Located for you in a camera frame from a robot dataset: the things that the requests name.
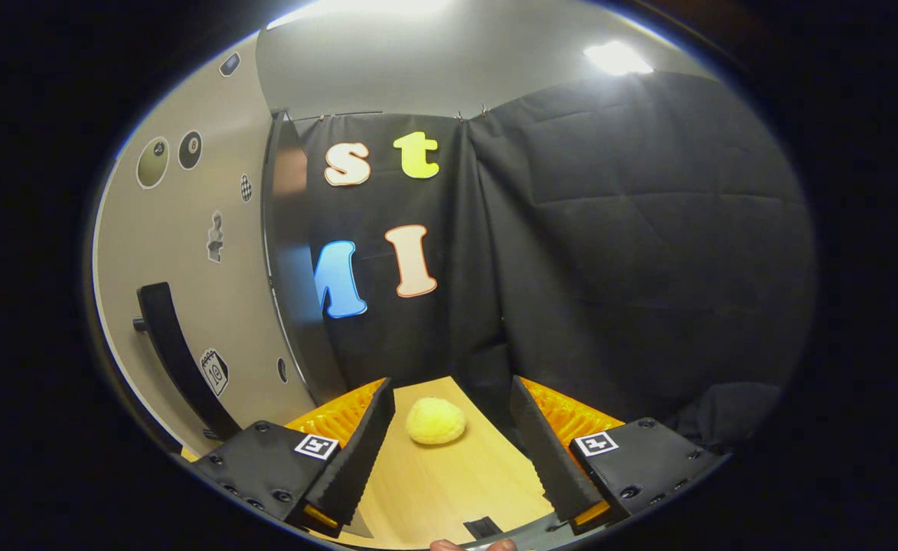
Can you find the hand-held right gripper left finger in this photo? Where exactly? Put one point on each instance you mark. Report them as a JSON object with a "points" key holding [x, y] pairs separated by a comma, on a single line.
{"points": [[357, 467]]}

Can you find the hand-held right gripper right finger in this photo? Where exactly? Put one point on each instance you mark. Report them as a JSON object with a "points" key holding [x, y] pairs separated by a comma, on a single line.
{"points": [[544, 459]]}

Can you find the light grey cabinet door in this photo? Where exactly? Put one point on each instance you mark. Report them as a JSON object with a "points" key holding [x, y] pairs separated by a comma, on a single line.
{"points": [[188, 252]]}

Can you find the yellow plush ball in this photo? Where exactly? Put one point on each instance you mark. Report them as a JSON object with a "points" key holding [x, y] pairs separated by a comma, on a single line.
{"points": [[435, 421]]}

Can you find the black backdrop cloth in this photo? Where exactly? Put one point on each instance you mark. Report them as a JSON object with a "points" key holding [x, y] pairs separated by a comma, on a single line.
{"points": [[632, 252]]}

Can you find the long ceiling light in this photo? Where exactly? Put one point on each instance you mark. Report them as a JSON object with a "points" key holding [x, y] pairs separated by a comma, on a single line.
{"points": [[617, 57], [364, 8]]}

